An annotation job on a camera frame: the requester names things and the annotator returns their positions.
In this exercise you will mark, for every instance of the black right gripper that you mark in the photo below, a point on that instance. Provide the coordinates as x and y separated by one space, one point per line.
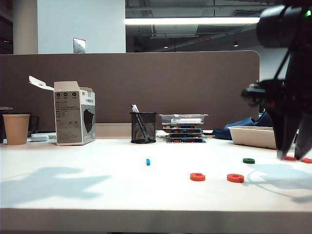
287 97

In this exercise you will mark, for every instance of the orange letter O magnet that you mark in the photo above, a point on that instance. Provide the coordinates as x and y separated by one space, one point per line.
231 180
290 158

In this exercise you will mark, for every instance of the orange letter C magnet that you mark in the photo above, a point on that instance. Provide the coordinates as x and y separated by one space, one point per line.
195 179

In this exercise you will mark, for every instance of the blue bar letter magnet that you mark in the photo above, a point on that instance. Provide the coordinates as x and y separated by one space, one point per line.
148 162

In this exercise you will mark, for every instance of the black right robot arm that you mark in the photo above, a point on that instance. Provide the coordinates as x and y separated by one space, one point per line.
275 26

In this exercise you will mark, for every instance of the green letter O magnet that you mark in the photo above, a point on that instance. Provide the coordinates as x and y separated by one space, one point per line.
248 162

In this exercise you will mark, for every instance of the flat letter magnet pack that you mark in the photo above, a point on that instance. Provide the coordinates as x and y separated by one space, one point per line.
187 135
182 126
187 131
187 140

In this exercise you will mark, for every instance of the beige oblong tray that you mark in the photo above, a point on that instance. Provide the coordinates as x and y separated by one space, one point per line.
253 137

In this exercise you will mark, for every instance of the dark blue fabric bag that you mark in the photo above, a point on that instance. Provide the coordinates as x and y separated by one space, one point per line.
243 122

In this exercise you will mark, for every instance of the clear plastic tray pack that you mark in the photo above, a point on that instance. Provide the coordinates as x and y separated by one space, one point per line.
185 119

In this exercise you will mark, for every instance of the brown desk partition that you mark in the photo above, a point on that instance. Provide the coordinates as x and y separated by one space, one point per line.
170 85

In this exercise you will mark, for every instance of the black mesh pen holder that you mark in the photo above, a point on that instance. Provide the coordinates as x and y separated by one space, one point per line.
150 122

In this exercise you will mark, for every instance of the long ceiling light strip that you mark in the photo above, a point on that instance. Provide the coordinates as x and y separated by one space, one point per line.
195 21

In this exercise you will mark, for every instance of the black and white pen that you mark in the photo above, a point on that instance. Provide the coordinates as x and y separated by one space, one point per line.
134 108

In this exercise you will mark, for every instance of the white grey mask box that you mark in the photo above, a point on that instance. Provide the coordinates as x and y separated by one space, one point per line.
70 117

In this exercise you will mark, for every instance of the small white case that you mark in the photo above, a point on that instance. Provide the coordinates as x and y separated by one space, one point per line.
39 138

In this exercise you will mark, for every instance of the dark drinking glass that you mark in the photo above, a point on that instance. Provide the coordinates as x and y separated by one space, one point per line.
34 126

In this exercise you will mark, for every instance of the brown paper cup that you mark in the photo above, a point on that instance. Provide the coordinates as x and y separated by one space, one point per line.
16 131

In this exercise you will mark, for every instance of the dark lidded container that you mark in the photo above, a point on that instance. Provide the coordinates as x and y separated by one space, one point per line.
2 126

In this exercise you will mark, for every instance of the metal wall plate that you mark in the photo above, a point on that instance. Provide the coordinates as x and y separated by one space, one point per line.
79 46

